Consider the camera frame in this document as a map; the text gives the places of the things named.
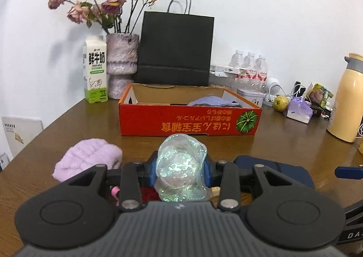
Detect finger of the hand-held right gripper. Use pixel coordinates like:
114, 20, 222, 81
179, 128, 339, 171
335, 164, 363, 181

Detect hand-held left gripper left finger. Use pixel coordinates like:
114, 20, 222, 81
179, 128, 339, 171
61, 151, 160, 213

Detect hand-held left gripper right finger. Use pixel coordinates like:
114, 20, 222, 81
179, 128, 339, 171
202, 157, 300, 213

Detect iridescent plastic bag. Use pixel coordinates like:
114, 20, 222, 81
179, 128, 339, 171
155, 134, 214, 203

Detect braided charging cable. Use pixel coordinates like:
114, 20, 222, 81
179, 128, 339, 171
110, 186, 121, 207

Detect red cardboard box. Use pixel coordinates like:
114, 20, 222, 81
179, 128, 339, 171
118, 83, 263, 136

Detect purple fluffy towel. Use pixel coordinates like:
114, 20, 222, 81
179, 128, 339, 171
52, 138, 123, 183

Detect purple cloth pad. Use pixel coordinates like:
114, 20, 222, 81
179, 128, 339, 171
187, 95, 243, 109

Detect red fabric flower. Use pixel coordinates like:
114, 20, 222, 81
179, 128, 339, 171
139, 186, 161, 202

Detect dark blue case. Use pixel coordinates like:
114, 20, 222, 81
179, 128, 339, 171
233, 155, 315, 189

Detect small black box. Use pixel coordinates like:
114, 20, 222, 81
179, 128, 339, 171
310, 104, 331, 119

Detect yellow thermos jug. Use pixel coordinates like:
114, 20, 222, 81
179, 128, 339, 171
327, 53, 363, 143

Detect purple tissue pack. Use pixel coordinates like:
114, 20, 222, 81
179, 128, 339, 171
286, 96, 314, 124

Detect colourful snack bag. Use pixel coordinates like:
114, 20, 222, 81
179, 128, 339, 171
308, 83, 334, 107

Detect white tin box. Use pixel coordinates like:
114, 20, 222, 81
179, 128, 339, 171
237, 88, 265, 107

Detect clear seed container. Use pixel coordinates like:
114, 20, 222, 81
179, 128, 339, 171
210, 75, 236, 89

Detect yellow green fruit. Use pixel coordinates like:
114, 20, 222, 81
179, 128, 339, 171
273, 95, 290, 112

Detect white flat carton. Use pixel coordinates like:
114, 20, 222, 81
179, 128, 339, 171
210, 64, 247, 77

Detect small white fan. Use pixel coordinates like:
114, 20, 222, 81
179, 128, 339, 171
264, 77, 280, 104

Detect white green milk carton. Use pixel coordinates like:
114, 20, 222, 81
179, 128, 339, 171
82, 35, 109, 104

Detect purple glass vase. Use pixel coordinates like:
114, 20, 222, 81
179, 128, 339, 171
106, 33, 140, 99

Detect clear water bottle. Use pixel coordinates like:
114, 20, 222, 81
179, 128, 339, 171
228, 50, 244, 87
242, 51, 257, 89
254, 54, 269, 90

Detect black paper bag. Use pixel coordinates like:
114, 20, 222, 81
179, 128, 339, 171
133, 0, 215, 87

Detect white board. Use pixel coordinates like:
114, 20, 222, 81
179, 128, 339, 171
1, 116, 44, 161

